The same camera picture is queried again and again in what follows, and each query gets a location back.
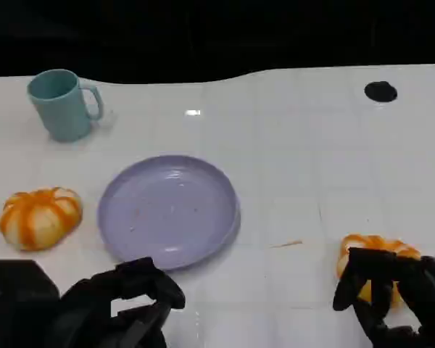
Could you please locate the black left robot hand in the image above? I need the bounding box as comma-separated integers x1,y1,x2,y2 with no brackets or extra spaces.
56,256,186,348

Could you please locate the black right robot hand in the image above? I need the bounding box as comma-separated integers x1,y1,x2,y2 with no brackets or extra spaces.
332,246,435,348

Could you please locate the orange white toy bread roll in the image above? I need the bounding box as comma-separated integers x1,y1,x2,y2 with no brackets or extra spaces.
336,233,422,309
0,186,83,252

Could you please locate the lilac plate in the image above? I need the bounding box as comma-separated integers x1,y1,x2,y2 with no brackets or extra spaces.
96,154,241,271

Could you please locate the pale green mug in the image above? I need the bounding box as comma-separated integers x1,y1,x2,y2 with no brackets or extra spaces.
26,68,104,143

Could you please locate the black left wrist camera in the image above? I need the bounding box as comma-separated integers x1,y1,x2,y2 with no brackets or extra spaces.
0,259,62,348

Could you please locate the black table cable hole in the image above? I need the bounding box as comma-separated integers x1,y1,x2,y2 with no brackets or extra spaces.
364,80,399,103

